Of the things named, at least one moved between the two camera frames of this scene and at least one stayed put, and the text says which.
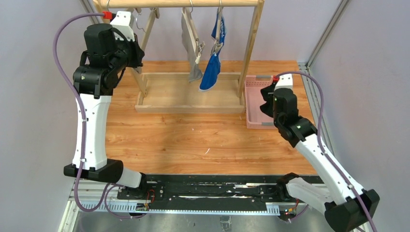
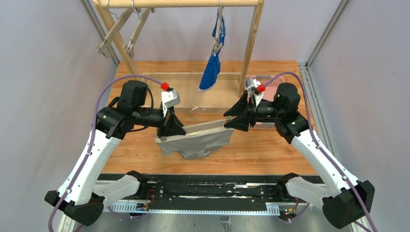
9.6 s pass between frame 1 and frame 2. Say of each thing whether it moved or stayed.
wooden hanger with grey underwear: moved
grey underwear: moved
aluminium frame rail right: stayed
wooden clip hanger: moved
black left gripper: moved
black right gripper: moved
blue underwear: stayed
